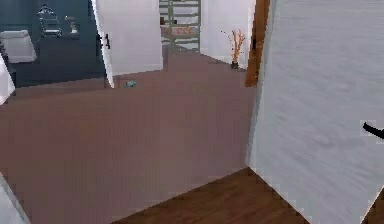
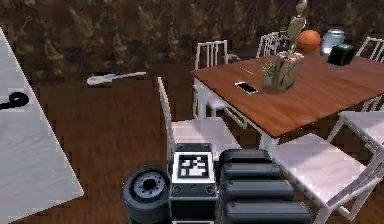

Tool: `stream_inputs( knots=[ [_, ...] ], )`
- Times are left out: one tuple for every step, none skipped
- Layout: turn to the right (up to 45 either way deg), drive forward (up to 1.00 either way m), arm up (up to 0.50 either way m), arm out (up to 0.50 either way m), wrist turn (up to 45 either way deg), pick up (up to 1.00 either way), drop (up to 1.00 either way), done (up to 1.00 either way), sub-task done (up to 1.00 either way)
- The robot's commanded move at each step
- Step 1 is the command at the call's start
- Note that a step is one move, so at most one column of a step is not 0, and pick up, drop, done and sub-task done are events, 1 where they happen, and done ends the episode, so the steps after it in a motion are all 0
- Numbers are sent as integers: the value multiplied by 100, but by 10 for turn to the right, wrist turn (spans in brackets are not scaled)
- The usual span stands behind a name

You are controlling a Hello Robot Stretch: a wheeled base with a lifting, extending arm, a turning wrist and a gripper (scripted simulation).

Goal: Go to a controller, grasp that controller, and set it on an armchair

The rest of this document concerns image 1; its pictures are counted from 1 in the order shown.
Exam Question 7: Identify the orange twig house plant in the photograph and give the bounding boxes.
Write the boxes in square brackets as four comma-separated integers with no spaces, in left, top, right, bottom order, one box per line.
[221,28,247,70]

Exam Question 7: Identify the grey-green shelf unit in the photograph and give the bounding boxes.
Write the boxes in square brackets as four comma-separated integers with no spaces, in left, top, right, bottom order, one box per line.
[158,0,202,54]

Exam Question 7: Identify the brown wooden room door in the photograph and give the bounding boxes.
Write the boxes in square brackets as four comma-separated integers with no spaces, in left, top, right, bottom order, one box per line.
[244,0,272,88]

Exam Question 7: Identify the white room door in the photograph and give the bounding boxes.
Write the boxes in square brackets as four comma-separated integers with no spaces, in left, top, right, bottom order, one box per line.
[90,0,165,89]

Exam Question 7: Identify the pale grey room door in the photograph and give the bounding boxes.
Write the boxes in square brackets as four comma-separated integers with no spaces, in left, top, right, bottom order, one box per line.
[246,0,384,224]

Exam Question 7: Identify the white toilet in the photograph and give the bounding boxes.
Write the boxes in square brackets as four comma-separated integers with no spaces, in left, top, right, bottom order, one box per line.
[0,29,38,64]

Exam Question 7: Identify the grey wire rack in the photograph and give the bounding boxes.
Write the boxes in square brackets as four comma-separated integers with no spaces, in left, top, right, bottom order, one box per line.
[36,3,64,38]

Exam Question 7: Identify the black lever door handle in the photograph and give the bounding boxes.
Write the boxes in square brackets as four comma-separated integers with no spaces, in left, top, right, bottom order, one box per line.
[362,121,384,140]

